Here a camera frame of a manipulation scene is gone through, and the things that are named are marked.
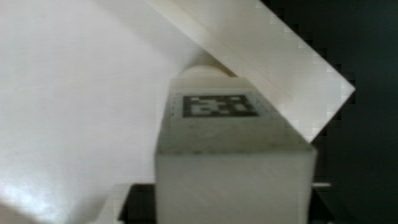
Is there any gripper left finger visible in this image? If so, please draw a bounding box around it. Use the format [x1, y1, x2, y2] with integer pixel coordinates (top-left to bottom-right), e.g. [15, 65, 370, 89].
[95, 182, 159, 224]

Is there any white square tabletop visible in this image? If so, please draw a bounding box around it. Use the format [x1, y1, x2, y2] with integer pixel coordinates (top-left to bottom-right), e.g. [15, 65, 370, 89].
[0, 0, 354, 224]

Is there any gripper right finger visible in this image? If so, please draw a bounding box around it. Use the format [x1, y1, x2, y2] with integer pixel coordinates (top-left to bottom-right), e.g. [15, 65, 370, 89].
[310, 182, 351, 224]

